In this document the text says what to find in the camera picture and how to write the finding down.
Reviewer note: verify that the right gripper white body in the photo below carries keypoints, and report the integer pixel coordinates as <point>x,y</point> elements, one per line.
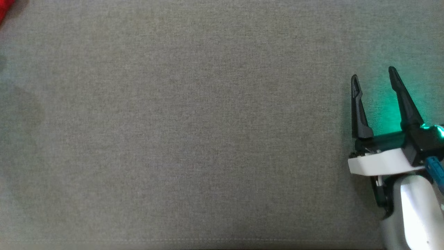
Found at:
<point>381,161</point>

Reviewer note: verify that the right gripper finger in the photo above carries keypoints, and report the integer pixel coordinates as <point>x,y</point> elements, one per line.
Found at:
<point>406,107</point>
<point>358,118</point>

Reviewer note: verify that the red basketball jersey white lining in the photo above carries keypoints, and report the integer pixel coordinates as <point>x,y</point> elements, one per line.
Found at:
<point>4,8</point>

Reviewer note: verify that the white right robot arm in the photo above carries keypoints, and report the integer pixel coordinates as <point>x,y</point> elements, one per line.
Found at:
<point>414,211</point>

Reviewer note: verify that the grey fabric sofa chaise seat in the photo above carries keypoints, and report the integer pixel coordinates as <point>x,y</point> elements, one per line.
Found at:
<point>173,139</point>

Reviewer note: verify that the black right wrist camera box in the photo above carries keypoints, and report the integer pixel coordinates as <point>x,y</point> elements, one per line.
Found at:
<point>425,142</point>

